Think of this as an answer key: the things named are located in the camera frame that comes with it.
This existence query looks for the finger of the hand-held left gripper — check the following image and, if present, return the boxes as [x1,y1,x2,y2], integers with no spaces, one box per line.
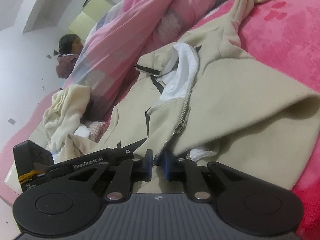
[117,138,148,158]

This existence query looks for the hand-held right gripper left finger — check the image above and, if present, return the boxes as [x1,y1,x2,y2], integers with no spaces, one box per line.
[67,149,153,202]

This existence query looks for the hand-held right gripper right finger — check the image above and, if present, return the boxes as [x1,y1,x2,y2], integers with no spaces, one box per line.
[163,151,253,202]

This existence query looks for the beige zip hoodie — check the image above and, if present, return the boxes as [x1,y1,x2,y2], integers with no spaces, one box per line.
[62,0,320,191]

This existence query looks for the pink checked cloth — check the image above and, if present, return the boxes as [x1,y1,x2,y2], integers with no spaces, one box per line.
[86,121,107,141]

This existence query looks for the cream knit sweater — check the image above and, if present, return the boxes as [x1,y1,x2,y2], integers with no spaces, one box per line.
[42,84,91,151]

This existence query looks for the pink floral duvet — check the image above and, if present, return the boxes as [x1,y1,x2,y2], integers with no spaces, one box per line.
[60,0,243,121]

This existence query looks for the pale yellow wardrobe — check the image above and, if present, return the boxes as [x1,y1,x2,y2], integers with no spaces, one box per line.
[68,0,121,41]

